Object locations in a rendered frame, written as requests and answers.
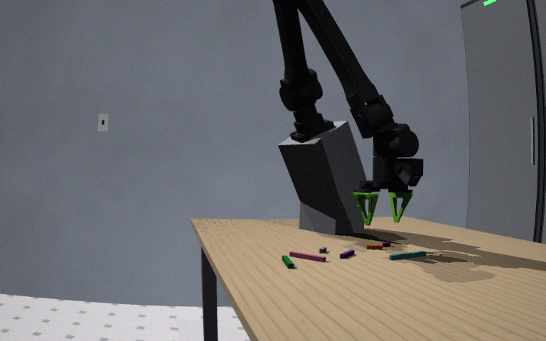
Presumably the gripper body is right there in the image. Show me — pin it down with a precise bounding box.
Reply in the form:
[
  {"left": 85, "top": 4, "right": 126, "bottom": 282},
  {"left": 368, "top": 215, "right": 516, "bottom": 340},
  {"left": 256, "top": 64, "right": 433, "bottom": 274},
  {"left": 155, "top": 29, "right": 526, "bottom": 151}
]
[{"left": 353, "top": 156, "right": 413, "bottom": 193}]

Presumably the green rod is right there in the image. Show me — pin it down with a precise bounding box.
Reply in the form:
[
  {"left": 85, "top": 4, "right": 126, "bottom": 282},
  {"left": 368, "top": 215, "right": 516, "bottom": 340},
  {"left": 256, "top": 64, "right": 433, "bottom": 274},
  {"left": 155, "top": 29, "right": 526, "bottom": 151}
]
[{"left": 282, "top": 256, "right": 294, "bottom": 269}]

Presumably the turquoise rod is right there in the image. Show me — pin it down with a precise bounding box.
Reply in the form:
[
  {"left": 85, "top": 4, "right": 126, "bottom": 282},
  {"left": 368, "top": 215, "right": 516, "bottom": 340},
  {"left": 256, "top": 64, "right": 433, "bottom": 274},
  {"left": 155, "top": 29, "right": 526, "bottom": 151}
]
[{"left": 389, "top": 251, "right": 427, "bottom": 260}]

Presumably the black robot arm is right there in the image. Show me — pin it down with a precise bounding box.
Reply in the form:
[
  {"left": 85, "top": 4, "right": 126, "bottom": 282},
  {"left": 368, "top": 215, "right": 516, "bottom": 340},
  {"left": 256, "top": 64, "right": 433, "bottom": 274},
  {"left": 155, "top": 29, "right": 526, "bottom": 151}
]
[{"left": 272, "top": 0, "right": 424, "bottom": 186}]

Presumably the pink rod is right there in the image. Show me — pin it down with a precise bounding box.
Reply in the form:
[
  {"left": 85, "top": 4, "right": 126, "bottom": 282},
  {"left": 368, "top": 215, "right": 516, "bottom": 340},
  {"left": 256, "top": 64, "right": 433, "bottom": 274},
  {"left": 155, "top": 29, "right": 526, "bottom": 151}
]
[{"left": 289, "top": 251, "right": 326, "bottom": 262}]

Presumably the purple rod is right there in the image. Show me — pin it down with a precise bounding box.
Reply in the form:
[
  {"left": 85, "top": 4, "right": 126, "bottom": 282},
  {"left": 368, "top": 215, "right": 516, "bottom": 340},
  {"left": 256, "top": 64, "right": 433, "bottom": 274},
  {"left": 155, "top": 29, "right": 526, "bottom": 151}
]
[{"left": 340, "top": 250, "right": 355, "bottom": 259}]

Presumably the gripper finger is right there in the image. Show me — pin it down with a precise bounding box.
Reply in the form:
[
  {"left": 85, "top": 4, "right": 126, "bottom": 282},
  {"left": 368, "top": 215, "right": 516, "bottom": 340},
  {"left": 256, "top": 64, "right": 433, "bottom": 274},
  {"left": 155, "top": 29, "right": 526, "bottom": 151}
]
[
  {"left": 389, "top": 193, "right": 412, "bottom": 222},
  {"left": 353, "top": 193, "right": 378, "bottom": 226}
]

